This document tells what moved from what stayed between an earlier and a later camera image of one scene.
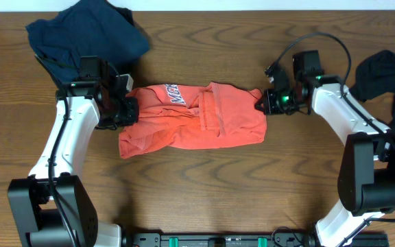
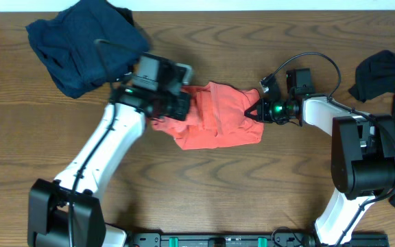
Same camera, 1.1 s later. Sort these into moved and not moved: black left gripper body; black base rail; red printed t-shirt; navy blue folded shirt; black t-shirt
Moved: red printed t-shirt; black left gripper body
Not moved: black base rail; navy blue folded shirt; black t-shirt
